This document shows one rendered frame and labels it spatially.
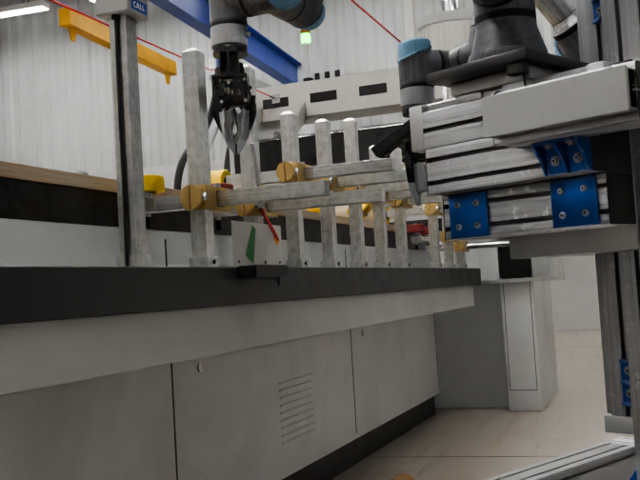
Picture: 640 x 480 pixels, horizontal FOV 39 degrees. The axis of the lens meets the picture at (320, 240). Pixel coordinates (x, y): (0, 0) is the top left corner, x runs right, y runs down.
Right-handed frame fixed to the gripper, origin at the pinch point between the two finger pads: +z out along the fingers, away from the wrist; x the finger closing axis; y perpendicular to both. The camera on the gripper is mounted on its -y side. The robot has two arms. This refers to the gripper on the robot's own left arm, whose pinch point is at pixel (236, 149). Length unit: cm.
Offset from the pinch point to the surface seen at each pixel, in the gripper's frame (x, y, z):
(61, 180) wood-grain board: -33.0, 10.9, 5.7
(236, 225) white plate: -2.1, -10.8, 14.8
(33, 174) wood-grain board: -35.7, 18.5, 5.4
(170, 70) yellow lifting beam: -112, -583, -167
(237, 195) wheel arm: -0.5, -1.1, 9.5
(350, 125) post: 26, -93, -20
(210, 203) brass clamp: -5.9, 0.0, 10.8
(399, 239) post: 42, -141, 14
